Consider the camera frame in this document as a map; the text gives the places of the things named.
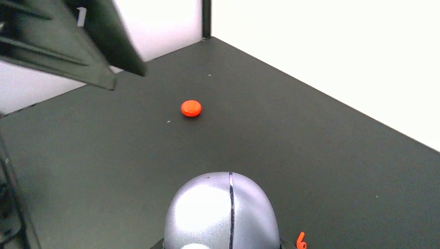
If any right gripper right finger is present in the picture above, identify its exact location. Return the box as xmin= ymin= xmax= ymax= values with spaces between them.
xmin=1 ymin=1 xmax=146 ymax=90

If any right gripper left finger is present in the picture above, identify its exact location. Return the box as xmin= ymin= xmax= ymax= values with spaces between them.
xmin=0 ymin=137 xmax=42 ymax=249

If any lavender earbud charging case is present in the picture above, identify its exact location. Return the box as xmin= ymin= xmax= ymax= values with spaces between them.
xmin=163 ymin=172 xmax=281 ymax=248

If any orange round case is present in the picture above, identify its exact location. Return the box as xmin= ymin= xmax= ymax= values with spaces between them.
xmin=181 ymin=100 xmax=202 ymax=117

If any orange earbud lower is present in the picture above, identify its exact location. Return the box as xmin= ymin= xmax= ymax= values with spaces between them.
xmin=296 ymin=232 xmax=307 ymax=249

